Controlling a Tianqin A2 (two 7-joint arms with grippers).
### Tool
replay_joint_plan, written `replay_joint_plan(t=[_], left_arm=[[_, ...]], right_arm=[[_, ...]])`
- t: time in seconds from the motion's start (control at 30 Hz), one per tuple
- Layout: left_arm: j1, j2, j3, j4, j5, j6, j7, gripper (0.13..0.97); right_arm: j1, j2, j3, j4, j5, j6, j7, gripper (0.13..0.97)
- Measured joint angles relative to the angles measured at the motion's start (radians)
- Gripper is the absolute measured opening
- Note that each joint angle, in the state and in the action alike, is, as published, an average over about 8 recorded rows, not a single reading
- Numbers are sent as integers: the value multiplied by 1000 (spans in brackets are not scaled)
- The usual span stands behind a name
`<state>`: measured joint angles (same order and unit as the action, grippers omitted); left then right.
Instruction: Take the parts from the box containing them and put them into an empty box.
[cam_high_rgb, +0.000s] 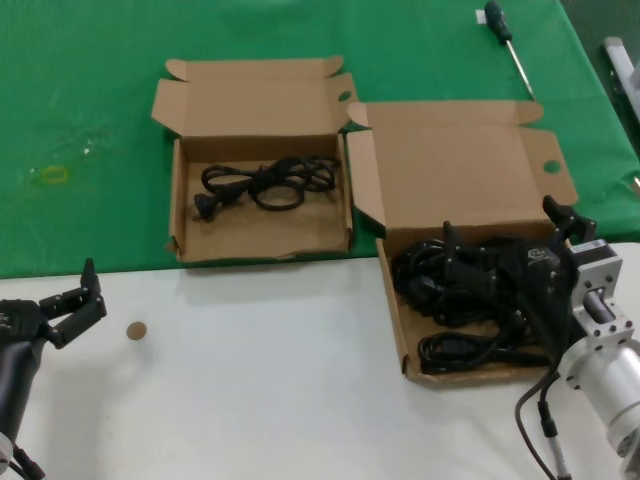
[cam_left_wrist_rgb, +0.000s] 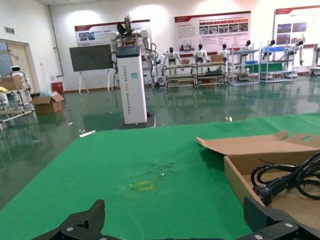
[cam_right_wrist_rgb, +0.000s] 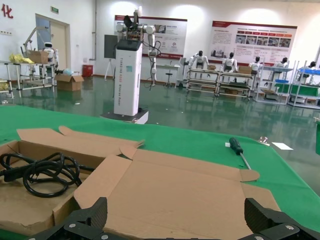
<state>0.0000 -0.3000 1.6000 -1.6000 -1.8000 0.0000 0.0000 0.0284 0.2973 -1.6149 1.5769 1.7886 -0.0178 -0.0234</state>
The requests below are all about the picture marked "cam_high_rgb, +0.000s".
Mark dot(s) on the open brown cardboard box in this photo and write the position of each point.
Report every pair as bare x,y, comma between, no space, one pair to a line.
450,165

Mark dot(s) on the torn-edged open cardboard box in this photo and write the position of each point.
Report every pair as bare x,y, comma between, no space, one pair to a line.
300,230

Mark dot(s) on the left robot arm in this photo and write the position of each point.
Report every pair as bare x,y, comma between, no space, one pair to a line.
4,447

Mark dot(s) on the small white object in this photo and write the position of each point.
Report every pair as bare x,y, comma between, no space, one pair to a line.
636,183

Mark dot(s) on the grey aluminium profile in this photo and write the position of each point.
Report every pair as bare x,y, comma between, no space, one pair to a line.
617,55

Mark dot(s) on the round brown cardboard disc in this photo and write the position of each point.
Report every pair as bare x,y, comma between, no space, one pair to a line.
137,330

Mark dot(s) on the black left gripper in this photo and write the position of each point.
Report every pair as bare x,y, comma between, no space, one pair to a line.
20,350

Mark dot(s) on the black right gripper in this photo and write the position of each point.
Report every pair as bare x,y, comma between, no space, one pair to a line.
542,282

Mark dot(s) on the green table cloth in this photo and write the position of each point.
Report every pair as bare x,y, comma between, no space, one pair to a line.
75,75

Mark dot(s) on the small white paper tag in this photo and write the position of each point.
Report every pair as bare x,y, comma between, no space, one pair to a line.
479,17

